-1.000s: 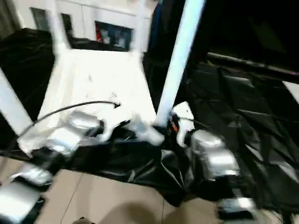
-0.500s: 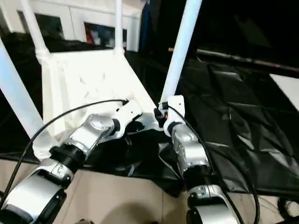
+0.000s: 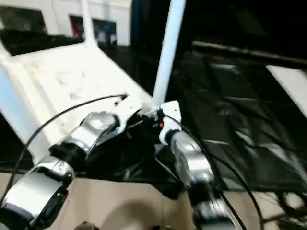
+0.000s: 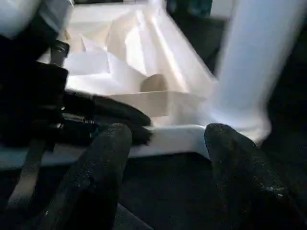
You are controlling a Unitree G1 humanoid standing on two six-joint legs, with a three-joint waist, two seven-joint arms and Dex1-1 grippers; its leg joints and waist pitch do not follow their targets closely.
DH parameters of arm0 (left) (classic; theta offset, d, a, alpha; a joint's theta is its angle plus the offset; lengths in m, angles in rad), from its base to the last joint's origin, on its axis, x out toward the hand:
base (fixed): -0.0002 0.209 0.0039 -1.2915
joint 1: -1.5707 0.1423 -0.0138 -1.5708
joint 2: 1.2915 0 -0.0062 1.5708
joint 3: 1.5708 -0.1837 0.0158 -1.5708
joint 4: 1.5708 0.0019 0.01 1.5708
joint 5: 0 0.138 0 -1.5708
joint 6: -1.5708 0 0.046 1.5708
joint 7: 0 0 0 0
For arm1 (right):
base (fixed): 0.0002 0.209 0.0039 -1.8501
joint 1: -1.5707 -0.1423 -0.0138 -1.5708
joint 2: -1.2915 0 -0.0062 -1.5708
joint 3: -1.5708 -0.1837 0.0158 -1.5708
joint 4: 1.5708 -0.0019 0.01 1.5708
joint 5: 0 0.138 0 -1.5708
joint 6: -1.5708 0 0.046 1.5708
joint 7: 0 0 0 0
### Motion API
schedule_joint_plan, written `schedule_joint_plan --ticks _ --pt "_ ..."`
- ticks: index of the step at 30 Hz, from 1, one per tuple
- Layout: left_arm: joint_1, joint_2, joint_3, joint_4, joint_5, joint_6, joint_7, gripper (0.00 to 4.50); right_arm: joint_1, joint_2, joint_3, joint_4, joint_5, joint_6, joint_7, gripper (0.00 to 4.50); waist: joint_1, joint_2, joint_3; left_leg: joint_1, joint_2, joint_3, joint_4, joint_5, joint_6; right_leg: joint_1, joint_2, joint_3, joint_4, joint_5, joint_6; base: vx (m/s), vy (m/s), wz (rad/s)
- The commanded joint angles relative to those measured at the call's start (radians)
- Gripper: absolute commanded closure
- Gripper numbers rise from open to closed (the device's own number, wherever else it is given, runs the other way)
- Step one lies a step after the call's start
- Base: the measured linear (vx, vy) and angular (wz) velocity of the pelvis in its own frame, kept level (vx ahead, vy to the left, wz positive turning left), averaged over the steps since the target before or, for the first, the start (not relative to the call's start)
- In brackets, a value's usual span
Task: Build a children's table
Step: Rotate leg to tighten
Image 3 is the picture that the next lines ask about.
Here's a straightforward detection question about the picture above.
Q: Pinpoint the white plastic table leg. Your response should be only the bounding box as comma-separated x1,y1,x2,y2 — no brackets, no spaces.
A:
0,65,36,154
81,0,96,47
152,0,187,112

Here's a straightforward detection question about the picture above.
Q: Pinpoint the white plastic table top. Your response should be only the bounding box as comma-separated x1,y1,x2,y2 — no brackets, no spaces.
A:
0,42,156,161

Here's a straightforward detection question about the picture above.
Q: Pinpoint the black plastic mat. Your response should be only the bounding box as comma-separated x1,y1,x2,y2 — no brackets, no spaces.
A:
0,29,307,192

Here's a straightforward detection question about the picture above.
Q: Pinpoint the black low bench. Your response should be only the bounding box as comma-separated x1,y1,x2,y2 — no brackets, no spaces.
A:
192,41,307,65

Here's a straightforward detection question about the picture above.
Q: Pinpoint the small red bottle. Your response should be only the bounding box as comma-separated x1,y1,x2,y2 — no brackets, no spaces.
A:
71,17,81,38

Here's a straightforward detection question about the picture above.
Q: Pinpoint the white glass-door cabinet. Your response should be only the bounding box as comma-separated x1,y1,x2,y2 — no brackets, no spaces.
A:
0,0,132,46

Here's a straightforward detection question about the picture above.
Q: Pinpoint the black floor stand base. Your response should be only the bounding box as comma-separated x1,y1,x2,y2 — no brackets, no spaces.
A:
276,192,307,226

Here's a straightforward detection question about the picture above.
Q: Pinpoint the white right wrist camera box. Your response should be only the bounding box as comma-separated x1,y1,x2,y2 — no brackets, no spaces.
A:
156,101,182,144

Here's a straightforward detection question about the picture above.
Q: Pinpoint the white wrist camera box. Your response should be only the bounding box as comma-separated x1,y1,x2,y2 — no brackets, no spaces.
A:
156,101,182,144
113,96,143,130

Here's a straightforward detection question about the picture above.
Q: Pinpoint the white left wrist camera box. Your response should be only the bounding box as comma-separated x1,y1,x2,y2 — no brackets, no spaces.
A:
113,96,143,130

